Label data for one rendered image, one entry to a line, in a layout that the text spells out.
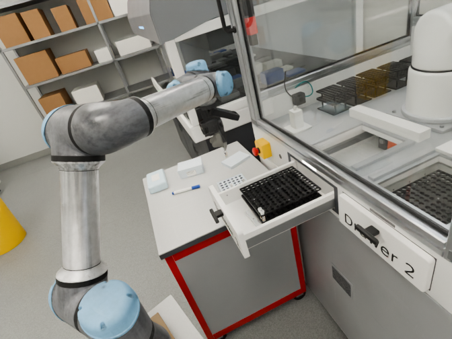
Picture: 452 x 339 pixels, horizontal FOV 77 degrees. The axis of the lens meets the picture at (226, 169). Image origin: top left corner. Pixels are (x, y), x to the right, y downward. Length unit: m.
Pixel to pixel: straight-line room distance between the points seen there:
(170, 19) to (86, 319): 1.28
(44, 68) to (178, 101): 3.95
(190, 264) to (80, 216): 0.59
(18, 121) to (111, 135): 4.76
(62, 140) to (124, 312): 0.39
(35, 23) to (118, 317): 4.13
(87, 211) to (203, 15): 1.14
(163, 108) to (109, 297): 0.44
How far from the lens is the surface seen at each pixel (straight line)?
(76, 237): 0.76
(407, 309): 0.99
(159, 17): 1.55
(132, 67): 4.95
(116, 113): 0.64
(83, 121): 0.65
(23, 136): 5.44
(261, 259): 1.35
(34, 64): 4.65
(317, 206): 0.95
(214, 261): 1.25
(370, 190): 0.83
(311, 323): 1.71
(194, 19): 1.58
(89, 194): 0.74
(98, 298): 0.73
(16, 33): 4.64
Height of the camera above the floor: 1.51
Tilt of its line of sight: 31 degrees down
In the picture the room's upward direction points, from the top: 16 degrees counter-clockwise
